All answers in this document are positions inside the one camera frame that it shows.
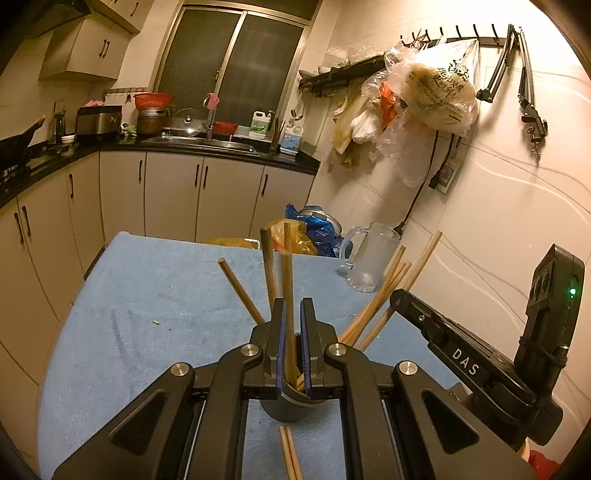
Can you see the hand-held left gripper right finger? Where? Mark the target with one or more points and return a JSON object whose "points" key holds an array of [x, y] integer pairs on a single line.
{"points": [[306, 355]]}

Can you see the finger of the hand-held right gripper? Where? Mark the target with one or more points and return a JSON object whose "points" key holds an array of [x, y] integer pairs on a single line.
{"points": [[418, 314]]}

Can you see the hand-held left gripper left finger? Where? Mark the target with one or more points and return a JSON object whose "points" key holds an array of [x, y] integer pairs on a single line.
{"points": [[279, 355]]}

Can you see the dark grey utensil holder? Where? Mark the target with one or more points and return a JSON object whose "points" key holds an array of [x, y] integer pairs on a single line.
{"points": [[291, 410]]}

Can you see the wooden chopstick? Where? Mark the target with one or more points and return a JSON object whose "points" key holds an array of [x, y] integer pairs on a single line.
{"points": [[286, 452], [294, 452]]}

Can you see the group of wooden chopsticks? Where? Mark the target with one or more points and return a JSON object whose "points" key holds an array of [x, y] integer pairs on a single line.
{"points": [[268, 258]]}

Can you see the clear glass mug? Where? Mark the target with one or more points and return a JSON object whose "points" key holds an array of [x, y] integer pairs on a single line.
{"points": [[374, 258]]}

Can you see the yellow plastic bag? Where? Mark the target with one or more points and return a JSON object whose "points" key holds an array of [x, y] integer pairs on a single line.
{"points": [[295, 237]]}

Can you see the blue plastic bag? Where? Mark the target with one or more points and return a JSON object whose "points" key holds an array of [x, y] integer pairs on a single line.
{"points": [[323, 230]]}

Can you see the blue table cloth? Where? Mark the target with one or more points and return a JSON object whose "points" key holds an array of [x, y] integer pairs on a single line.
{"points": [[161, 300]]}

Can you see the cream base cabinets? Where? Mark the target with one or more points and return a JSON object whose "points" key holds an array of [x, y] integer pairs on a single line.
{"points": [[175, 194]]}

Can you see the black kitchen countertop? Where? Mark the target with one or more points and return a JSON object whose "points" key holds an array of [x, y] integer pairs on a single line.
{"points": [[286, 161]]}

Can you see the hanging plastic bags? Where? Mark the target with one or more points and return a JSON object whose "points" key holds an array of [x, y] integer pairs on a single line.
{"points": [[369, 124]]}

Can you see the blue label detergent bottle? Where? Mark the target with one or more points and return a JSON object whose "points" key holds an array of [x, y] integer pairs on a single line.
{"points": [[291, 141]]}

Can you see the clear bag of flatbread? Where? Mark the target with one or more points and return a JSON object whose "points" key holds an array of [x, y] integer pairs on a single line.
{"points": [[438, 92]]}

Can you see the steel kitchen sink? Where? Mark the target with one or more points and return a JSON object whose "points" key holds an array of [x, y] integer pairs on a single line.
{"points": [[203, 143]]}

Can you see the green label detergent bottle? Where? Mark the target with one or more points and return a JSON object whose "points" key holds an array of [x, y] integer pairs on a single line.
{"points": [[260, 124]]}

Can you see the red bowl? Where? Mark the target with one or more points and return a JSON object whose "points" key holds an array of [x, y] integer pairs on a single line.
{"points": [[226, 128]]}

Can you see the glass pot lid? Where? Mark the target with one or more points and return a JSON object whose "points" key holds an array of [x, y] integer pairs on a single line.
{"points": [[187, 122]]}

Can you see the faucet with pink cloth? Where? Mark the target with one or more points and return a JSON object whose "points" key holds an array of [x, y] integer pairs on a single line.
{"points": [[211, 110]]}

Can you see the red plastic basin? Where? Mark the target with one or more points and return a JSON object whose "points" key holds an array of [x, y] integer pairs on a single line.
{"points": [[153, 100]]}

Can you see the black countertop appliance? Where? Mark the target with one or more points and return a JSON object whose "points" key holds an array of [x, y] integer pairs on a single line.
{"points": [[98, 122]]}

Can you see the dark sliding window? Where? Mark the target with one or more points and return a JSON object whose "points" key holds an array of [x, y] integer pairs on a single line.
{"points": [[231, 60]]}

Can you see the steel kettle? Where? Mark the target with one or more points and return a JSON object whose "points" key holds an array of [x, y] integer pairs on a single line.
{"points": [[56, 129]]}

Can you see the black wok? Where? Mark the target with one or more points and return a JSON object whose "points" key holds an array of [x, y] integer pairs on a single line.
{"points": [[16, 143]]}

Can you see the black range hood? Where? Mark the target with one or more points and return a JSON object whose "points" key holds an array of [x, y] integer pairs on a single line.
{"points": [[41, 16]]}

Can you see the white wall socket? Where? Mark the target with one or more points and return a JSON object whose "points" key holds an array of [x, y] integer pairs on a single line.
{"points": [[448, 173]]}

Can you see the black wall shelf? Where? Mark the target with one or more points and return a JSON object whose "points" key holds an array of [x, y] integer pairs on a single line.
{"points": [[337, 74]]}

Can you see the black wall hook rail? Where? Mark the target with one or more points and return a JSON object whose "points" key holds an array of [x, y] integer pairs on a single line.
{"points": [[489, 40]]}

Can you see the cream wall cabinets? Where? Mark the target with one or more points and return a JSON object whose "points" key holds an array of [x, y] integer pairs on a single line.
{"points": [[87, 50]]}

